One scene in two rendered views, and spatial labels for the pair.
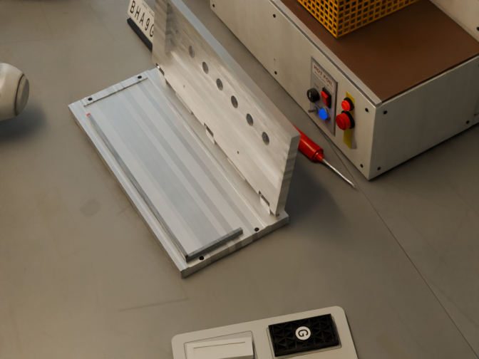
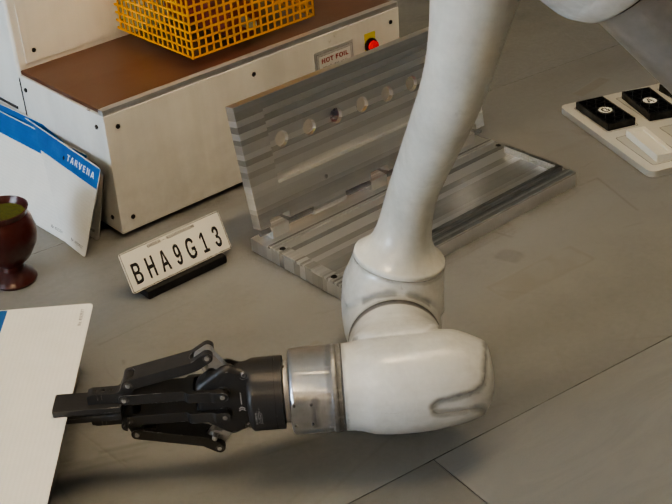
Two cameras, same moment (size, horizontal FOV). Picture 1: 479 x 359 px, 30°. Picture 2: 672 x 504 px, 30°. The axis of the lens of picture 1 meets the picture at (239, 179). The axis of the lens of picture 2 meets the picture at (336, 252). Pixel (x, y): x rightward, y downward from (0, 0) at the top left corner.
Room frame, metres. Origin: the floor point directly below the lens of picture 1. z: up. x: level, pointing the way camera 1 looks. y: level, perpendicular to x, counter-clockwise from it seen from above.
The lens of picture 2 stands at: (1.46, 1.62, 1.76)
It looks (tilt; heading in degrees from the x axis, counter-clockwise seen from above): 30 degrees down; 259
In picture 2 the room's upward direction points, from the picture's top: 4 degrees counter-clockwise
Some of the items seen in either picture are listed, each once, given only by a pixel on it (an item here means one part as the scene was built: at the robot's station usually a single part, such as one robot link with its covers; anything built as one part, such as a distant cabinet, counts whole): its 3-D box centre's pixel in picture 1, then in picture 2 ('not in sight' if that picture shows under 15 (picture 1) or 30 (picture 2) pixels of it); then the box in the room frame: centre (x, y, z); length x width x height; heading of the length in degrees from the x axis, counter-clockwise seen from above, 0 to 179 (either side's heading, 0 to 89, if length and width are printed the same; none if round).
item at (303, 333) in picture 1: (303, 335); (605, 113); (0.67, -0.08, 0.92); 0.10 x 0.05 x 0.01; 97
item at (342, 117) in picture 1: (343, 121); not in sight; (1.01, -0.18, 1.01); 0.03 x 0.02 x 0.03; 28
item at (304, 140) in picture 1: (318, 156); not in sight; (1.02, -0.14, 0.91); 0.18 x 0.03 x 0.03; 36
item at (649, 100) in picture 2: not in sight; (649, 103); (0.59, -0.09, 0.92); 0.10 x 0.05 x 0.01; 92
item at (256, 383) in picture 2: not in sight; (241, 395); (1.36, 0.57, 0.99); 0.09 x 0.07 x 0.08; 169
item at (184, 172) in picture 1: (172, 158); (417, 205); (1.04, 0.12, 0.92); 0.44 x 0.21 x 0.04; 28
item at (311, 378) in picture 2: not in sight; (312, 389); (1.29, 0.59, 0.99); 0.09 x 0.06 x 0.09; 79
